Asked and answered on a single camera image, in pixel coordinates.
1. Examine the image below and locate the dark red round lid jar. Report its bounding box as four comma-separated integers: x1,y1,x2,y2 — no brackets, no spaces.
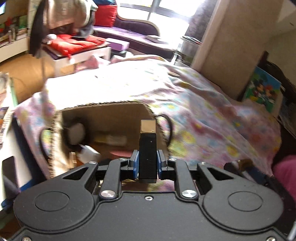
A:
109,150,133,160

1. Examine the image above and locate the white and beige tube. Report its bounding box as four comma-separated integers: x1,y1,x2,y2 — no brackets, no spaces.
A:
94,135,127,147

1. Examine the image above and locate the white small box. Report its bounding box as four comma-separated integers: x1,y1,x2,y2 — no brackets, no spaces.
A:
78,145,101,164

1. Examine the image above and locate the pink fluffy pillow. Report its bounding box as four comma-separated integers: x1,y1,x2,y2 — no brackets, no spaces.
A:
273,155,295,193

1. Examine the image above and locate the woven basket with beige liner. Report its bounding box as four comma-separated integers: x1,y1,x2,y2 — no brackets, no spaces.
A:
48,101,157,178

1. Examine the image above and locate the floral pink blanket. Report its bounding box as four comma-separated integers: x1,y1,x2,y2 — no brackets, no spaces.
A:
15,55,281,178

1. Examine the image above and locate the black oval case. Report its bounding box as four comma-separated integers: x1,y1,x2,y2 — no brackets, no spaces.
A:
63,123,86,146

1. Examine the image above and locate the black smartphone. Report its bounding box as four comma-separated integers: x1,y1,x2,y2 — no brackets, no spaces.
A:
1,156,18,188

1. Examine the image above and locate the white coffee table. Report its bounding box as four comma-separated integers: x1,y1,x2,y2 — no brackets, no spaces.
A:
40,43,111,78

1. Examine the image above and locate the beige cardboard panel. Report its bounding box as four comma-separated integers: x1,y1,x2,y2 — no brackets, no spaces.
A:
191,1,283,99

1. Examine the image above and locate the purple sofa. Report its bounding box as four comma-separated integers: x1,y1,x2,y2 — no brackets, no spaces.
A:
94,15,176,60

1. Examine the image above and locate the red cushion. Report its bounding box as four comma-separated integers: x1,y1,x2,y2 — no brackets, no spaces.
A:
48,34,106,57

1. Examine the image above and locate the red pillow on sofa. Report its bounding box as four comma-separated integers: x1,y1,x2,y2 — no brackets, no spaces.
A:
94,5,117,27

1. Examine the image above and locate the white tv cabinet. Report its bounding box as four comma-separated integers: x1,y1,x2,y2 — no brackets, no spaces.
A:
0,37,29,62

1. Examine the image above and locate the clothes pile on chair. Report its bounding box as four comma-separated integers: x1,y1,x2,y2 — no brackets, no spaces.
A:
29,0,98,56

